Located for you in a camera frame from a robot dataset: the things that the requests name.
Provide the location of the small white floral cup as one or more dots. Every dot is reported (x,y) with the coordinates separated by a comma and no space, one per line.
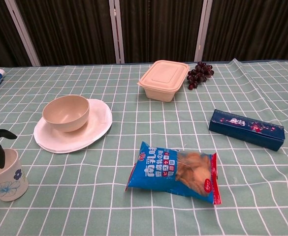
(7,182)

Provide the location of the beige bowl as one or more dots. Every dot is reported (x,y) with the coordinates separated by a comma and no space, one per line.
(65,115)

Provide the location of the white paper plate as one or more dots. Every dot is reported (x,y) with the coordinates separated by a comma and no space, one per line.
(94,127)

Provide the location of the green checked tablecloth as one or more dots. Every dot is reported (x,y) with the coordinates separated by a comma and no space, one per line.
(84,196)

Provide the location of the blue snack bag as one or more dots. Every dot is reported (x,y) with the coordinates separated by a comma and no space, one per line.
(158,172)

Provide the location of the beige lidded food container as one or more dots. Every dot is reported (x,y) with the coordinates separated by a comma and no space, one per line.
(162,78)

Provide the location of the dark purple grape bunch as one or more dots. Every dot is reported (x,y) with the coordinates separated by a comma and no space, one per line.
(198,73)

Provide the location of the dark blue long box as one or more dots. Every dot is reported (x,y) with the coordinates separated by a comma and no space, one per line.
(247,129)

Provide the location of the white folding screen frame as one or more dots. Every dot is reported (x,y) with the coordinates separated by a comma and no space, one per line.
(23,32)
(202,27)
(116,29)

